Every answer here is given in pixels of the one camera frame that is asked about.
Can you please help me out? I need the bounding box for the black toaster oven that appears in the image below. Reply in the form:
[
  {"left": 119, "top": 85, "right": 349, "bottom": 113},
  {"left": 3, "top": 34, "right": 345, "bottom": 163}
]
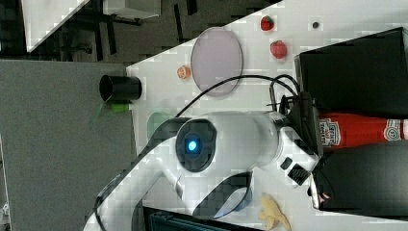
[{"left": 295, "top": 28, "right": 407, "bottom": 220}]

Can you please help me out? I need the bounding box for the blue cup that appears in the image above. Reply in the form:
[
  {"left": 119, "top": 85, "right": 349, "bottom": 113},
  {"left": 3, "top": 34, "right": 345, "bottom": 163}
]
[{"left": 235, "top": 188, "right": 252, "bottom": 212}]

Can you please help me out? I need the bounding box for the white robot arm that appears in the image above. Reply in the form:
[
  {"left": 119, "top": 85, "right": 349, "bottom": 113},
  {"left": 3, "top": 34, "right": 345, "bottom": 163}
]
[{"left": 83, "top": 93, "right": 321, "bottom": 231}]

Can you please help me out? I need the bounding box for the small red strawberry toy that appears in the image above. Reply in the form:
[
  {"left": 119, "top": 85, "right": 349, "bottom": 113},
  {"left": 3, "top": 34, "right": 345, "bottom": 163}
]
[{"left": 260, "top": 15, "right": 274, "bottom": 31}]

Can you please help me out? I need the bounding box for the yellow peeled banana toy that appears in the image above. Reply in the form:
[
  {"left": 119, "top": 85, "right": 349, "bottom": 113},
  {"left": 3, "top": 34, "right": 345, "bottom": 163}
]
[{"left": 258, "top": 195, "right": 292, "bottom": 231}]

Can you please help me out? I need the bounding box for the black cylinder holder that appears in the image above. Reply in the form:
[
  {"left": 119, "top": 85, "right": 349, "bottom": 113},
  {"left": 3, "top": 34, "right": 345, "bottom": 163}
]
[{"left": 99, "top": 75, "right": 142, "bottom": 101}]

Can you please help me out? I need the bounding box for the red ketchup bottle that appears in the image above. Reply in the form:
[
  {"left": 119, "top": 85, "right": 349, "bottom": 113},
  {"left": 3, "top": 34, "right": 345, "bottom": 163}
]
[{"left": 319, "top": 113, "right": 407, "bottom": 149}]

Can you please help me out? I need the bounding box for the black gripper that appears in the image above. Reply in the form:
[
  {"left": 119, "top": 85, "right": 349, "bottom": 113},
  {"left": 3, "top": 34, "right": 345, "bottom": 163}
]
[{"left": 278, "top": 91, "right": 323, "bottom": 157}]

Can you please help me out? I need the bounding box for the grey round plate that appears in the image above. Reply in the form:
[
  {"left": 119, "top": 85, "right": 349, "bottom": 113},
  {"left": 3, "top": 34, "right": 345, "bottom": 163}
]
[{"left": 191, "top": 27, "right": 243, "bottom": 91}]

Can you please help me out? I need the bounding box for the orange slice toy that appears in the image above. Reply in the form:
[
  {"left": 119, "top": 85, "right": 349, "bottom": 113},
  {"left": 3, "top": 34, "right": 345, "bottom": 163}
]
[{"left": 177, "top": 65, "right": 191, "bottom": 79}]

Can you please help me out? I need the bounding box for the green oval colander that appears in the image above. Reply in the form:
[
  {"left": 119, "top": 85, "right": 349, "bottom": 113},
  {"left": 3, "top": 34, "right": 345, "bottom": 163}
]
[{"left": 147, "top": 112, "right": 172, "bottom": 139}]

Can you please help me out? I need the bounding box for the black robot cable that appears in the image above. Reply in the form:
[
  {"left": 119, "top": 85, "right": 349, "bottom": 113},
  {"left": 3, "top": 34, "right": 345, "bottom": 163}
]
[{"left": 174, "top": 74, "right": 302, "bottom": 118}]

